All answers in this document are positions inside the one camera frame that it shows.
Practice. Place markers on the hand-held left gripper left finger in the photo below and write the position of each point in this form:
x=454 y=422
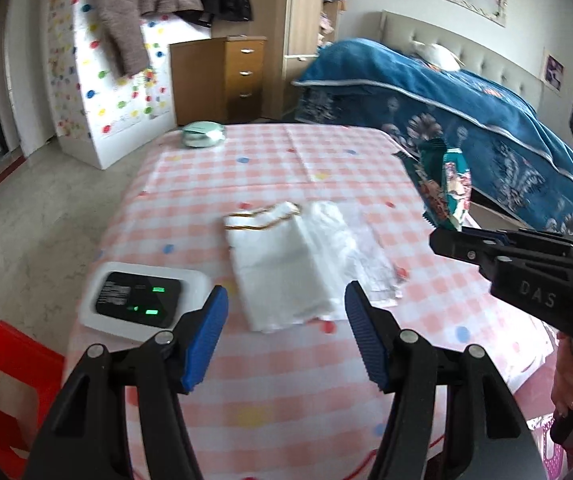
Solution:
x=206 y=340

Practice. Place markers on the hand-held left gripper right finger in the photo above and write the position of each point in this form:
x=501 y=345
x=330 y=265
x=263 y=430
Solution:
x=366 y=340

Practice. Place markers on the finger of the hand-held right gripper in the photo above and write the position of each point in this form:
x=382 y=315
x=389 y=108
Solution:
x=459 y=250
x=541 y=240

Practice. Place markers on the teal snack packet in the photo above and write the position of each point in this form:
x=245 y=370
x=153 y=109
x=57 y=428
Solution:
x=446 y=190

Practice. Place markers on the pink lined wastebasket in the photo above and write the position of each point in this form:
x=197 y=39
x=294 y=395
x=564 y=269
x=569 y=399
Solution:
x=531 y=365

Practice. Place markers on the white bag with gold trim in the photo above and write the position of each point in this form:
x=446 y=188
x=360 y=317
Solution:
x=276 y=270

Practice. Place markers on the person's right hand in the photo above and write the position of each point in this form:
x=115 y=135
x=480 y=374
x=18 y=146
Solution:
x=565 y=375

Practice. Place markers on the clear plastic wrapper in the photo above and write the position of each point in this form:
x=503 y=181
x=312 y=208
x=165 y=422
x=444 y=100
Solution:
x=379 y=265

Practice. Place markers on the white device with black screen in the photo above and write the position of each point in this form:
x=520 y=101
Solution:
x=116 y=322

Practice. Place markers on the beige tufted headboard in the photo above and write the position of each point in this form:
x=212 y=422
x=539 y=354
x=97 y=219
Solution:
x=496 y=67

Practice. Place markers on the pink checkered tablecloth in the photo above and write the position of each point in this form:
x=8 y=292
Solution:
x=276 y=170

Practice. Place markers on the red plastic stool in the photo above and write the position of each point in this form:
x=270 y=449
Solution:
x=16 y=360

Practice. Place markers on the white plush pillow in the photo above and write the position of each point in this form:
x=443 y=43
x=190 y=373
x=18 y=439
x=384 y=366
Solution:
x=439 y=56

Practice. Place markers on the bed with blue blanket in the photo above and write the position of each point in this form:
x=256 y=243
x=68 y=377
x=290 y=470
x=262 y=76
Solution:
x=366 y=70

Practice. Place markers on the round pale green tin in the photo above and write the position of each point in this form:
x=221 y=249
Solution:
x=201 y=135

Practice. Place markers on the wooden drawer cabinet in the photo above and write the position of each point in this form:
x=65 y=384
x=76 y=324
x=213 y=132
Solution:
x=201 y=80

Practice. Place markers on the wooden wardrobe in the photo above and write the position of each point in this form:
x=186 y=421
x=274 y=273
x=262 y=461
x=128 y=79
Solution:
x=301 y=10

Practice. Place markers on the brown quilted jacket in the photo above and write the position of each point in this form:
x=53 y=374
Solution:
x=121 y=15

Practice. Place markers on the small purple wall poster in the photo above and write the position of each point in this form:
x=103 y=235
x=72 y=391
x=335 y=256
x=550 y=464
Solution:
x=553 y=70

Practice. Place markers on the polka dot wall sheet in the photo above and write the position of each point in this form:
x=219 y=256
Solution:
x=116 y=110

